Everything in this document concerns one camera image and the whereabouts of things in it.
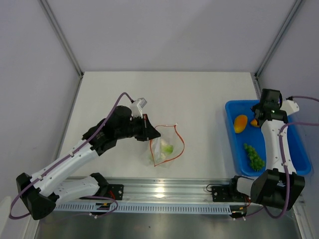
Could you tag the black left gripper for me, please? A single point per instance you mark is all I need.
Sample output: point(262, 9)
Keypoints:
point(148, 132)

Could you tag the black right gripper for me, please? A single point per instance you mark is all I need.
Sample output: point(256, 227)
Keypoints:
point(254, 107)

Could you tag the clear zip bag red zipper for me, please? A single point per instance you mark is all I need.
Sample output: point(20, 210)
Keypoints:
point(171, 135)

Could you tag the white cauliflower green leaves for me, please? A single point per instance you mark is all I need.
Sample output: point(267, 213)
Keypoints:
point(160, 150)

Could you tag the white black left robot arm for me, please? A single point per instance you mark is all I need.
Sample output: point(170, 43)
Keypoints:
point(41, 192)

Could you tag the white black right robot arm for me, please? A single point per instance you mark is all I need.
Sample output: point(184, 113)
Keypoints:
point(279, 185)

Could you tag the red orange mango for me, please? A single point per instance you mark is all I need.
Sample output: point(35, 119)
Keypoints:
point(254, 123)

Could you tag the orange yellow mango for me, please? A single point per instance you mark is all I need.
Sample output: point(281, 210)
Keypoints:
point(240, 123)

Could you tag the blue plastic bin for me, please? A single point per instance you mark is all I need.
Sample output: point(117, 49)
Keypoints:
point(266, 141)

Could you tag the green grape bunch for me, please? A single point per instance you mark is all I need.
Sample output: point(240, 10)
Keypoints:
point(256, 162)

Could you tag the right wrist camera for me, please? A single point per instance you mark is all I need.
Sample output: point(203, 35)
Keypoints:
point(291, 107)

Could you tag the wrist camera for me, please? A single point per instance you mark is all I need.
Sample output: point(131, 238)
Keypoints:
point(291, 107)
point(137, 107)

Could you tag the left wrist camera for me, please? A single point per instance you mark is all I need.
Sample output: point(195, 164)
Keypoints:
point(137, 107)

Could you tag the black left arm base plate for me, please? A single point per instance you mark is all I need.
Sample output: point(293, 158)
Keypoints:
point(114, 191)

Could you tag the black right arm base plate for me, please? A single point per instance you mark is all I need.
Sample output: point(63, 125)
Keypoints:
point(225, 193)

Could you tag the right aluminium frame post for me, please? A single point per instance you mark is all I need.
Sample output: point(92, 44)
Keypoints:
point(284, 27)

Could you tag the aluminium frame post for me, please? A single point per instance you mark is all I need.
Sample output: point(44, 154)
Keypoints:
point(52, 19)
point(284, 27)

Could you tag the white slotted cable duct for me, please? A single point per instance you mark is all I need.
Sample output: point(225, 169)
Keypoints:
point(98, 207)

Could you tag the left aluminium frame post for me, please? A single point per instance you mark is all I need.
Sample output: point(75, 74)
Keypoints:
point(52, 19)

